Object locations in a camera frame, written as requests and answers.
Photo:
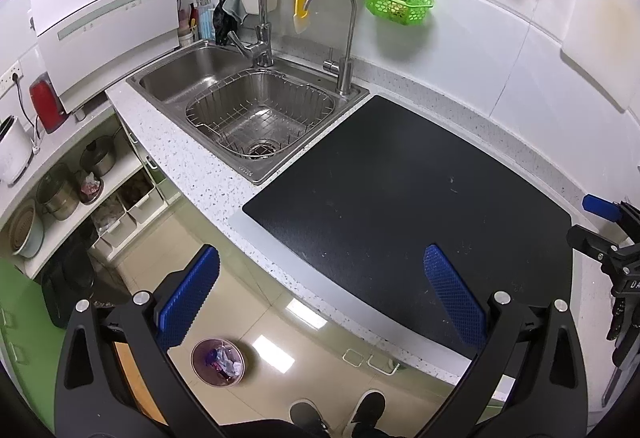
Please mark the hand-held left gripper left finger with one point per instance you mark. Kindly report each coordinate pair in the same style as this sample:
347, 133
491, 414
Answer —
190, 293

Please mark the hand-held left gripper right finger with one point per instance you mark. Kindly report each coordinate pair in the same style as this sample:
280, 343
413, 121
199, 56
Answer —
452, 293

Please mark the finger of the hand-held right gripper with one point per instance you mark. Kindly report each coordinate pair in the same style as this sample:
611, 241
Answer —
587, 240
600, 206

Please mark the pink trash bin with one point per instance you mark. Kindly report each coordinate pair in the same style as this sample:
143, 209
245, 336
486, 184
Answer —
197, 368

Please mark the white storage bin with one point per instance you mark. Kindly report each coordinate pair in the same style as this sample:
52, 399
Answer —
147, 205
112, 233

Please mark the black counter mat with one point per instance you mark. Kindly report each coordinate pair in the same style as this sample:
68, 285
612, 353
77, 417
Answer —
400, 198

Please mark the bowl with red contents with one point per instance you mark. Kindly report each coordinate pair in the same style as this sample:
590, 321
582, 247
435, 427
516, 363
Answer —
91, 190

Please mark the white open shelf unit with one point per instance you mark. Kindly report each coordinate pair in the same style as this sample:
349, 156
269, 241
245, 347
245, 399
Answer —
125, 163

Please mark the steel pot with black knob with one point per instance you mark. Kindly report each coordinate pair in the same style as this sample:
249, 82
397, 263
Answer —
102, 158

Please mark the person's black trousers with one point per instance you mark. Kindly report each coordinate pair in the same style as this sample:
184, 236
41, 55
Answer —
280, 430

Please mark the steel pot with glass lid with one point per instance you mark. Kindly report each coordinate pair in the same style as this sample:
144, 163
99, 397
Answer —
57, 195

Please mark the person's left black shoe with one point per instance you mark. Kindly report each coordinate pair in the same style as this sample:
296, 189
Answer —
304, 413

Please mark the green kitchen cabinet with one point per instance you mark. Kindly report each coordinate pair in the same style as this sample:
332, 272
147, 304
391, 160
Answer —
20, 318

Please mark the pale green colander bowl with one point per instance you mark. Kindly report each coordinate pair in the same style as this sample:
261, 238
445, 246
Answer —
25, 230

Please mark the stainless steel sink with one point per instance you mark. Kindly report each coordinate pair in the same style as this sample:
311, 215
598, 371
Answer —
175, 78

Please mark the white toaster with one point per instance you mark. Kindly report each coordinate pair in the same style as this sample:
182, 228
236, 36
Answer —
12, 153

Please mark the red kettle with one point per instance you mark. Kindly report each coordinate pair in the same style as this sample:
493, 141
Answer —
47, 106

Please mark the slim gooseneck faucet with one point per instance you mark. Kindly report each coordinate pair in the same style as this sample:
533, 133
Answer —
345, 78

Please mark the cup with utensils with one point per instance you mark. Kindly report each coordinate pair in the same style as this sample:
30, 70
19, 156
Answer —
186, 36

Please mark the tall chrome faucet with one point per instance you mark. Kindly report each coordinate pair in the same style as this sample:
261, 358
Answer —
262, 43

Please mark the black rubber glove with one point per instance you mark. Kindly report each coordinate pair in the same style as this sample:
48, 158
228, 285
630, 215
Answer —
222, 31

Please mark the blue bottle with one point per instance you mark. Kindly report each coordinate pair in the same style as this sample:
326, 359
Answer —
206, 23

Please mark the white countertop dishwasher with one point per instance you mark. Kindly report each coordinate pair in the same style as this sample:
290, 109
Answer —
100, 18

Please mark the grey dish cloth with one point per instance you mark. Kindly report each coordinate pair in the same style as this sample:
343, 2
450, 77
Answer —
236, 3

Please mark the yellow white scraper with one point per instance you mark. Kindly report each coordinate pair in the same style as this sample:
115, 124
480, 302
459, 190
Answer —
301, 21

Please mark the green plastic basket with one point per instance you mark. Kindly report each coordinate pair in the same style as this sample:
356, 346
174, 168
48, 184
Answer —
380, 3

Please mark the white wall socket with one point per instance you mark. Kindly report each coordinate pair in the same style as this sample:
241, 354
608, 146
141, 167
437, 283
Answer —
7, 78

